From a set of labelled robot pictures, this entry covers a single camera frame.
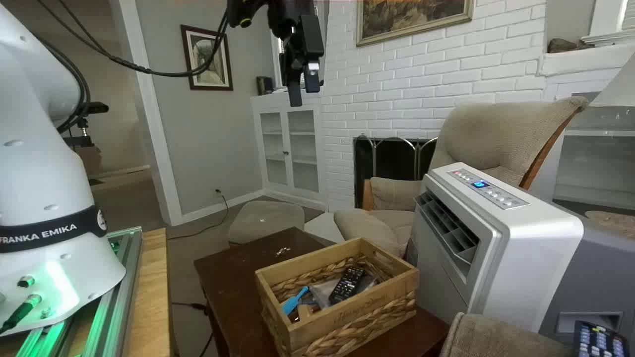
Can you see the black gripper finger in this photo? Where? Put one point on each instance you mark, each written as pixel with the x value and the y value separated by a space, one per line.
pixel 314 78
pixel 294 86

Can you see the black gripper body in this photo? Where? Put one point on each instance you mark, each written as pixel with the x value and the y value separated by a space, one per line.
pixel 298 31

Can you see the black Sony remote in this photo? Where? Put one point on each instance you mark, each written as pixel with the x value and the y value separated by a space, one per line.
pixel 350 285

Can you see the clear plastic bag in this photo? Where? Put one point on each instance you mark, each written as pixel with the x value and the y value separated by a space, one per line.
pixel 322 295

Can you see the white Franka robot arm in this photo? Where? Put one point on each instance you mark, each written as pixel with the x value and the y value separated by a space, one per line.
pixel 40 166

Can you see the black remote blue buttons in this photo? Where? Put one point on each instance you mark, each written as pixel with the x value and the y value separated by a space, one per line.
pixel 598 340

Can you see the small black speaker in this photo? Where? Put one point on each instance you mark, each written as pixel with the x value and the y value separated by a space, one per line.
pixel 265 86

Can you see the white glass-door cabinet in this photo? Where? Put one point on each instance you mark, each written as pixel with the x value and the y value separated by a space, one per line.
pixel 290 146
pixel 596 166

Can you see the small dark framed picture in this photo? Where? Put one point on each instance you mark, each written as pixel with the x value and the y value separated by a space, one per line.
pixel 207 59

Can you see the brass black fireplace screen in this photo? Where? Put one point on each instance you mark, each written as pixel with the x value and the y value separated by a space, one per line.
pixel 390 166

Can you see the large framed painting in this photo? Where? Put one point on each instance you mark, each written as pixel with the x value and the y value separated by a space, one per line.
pixel 414 17

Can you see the clear glass round table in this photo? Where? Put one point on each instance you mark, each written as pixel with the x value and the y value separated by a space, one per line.
pixel 265 221

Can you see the small brass metal piece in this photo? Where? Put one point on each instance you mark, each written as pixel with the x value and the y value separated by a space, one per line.
pixel 285 251

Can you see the beige rocking armchair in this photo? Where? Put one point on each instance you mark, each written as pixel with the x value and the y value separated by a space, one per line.
pixel 503 132

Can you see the dark wooden side table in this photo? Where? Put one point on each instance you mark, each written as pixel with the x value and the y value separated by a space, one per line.
pixel 231 291

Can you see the wooden crate box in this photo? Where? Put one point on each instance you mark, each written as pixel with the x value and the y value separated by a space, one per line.
pixel 344 324

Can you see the light wooden workbench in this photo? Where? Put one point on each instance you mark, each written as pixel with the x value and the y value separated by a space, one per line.
pixel 150 299

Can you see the white portable air conditioner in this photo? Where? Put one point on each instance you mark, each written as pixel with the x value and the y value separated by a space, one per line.
pixel 517 259

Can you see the black camera on stand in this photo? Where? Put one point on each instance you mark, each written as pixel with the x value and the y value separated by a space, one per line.
pixel 96 108

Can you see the aluminium rail mounting frame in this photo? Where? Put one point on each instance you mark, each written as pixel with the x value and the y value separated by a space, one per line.
pixel 110 310

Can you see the white window frame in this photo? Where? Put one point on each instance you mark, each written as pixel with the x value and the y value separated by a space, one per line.
pixel 608 17

